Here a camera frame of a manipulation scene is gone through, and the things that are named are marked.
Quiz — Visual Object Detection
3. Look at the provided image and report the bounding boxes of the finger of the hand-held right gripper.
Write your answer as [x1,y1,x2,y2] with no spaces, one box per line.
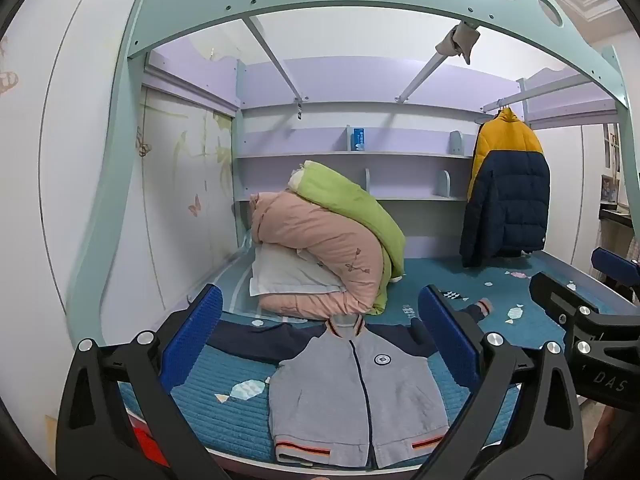
[529,272,603,343]
[591,247,640,307]

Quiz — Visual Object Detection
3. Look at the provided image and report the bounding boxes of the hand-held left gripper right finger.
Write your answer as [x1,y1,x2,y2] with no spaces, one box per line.
[417,284,586,480]

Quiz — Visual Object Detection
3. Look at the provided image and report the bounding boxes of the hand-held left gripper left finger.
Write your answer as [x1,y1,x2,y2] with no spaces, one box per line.
[56,284,236,480]

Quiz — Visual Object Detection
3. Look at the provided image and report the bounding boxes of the grey zip jacket navy sleeves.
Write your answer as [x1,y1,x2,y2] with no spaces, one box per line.
[207,297,496,468]

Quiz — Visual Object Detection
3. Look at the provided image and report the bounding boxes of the teal quilted bed sheet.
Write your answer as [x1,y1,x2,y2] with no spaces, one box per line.
[117,255,636,461]

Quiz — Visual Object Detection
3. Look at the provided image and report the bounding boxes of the white pillow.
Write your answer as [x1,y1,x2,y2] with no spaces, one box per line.
[249,242,347,298]

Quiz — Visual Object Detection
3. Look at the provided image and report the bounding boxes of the yellow and navy puffer jacket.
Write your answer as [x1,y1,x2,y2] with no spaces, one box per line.
[460,106,551,268]

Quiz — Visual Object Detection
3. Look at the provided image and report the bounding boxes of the pink folded quilt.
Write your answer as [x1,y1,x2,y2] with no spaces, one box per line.
[249,191,396,317]

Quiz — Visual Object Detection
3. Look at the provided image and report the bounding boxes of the green folded quilt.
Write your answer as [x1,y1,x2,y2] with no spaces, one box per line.
[295,160,407,316]

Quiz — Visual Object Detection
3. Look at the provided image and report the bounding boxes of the grey hanging cloth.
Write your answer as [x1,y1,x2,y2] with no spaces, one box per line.
[435,22,481,66]

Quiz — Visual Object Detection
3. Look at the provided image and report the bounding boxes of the lilac wall shelf unit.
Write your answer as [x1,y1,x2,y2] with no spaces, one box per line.
[235,125,476,203]

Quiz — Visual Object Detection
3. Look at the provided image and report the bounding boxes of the light green bunk bed frame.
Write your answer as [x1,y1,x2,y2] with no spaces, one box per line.
[65,0,636,341]

